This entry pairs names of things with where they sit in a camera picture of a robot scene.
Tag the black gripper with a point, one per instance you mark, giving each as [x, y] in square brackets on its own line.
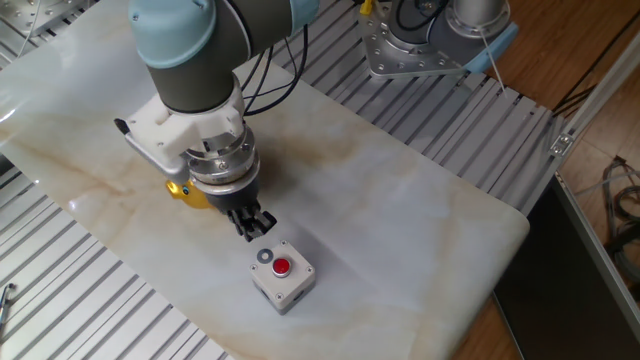
[235, 197]

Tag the white red push-button box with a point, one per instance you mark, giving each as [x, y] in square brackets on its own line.
[287, 285]

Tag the golden piggy bank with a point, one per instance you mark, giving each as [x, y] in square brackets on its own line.
[192, 197]

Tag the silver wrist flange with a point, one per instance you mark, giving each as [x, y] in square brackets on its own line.
[222, 165]

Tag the white marble board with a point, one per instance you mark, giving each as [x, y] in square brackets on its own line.
[375, 200]

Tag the yellow plug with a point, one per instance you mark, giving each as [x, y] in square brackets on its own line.
[366, 6]

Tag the silver perforated plate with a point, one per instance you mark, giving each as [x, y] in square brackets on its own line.
[30, 12]

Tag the dark cabinet panel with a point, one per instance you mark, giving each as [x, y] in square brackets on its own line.
[550, 300]

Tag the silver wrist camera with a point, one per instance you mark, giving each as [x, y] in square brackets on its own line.
[165, 167]

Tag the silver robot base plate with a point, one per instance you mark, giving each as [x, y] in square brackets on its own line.
[395, 55]

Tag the silver corner bracket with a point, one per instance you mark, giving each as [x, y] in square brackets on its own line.
[561, 145]

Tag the aluminium frame rail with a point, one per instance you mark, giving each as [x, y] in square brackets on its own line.
[600, 85]
[600, 250]

